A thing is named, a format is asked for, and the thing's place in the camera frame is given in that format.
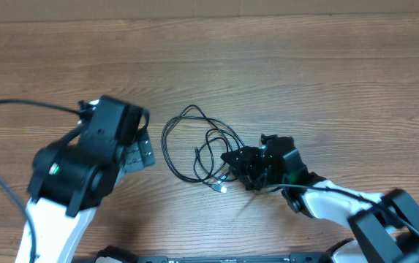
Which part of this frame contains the black usb cable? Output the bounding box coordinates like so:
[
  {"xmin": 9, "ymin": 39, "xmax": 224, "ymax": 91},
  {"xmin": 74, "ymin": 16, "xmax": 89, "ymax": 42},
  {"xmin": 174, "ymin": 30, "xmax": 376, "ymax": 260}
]
[{"xmin": 160, "ymin": 104, "xmax": 246, "ymax": 194}]

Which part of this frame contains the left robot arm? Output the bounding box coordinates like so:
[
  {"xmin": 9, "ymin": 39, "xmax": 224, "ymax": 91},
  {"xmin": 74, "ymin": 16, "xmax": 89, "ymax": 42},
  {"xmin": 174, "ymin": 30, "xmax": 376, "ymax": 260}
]
[{"xmin": 15, "ymin": 95, "xmax": 155, "ymax": 262}]

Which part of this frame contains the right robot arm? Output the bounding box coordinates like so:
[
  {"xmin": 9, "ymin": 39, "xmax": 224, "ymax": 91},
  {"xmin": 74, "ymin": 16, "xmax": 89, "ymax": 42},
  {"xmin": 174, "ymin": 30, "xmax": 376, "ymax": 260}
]
[{"xmin": 221, "ymin": 135, "xmax": 419, "ymax": 262}]

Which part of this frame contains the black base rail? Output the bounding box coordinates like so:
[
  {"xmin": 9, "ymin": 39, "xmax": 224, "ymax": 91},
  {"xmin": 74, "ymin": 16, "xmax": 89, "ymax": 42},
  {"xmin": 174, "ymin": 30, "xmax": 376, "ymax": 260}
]
[{"xmin": 137, "ymin": 252, "xmax": 333, "ymax": 263}]

